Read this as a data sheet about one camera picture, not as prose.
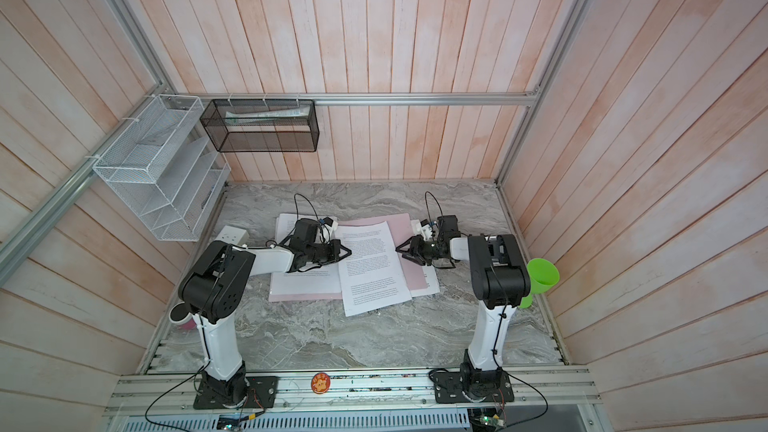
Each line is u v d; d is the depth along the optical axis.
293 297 0.84
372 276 0.94
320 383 0.75
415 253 0.88
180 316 0.80
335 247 0.88
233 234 1.01
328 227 0.90
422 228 0.96
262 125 1.04
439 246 0.87
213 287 0.52
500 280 0.53
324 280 0.89
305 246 0.81
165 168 0.73
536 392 0.65
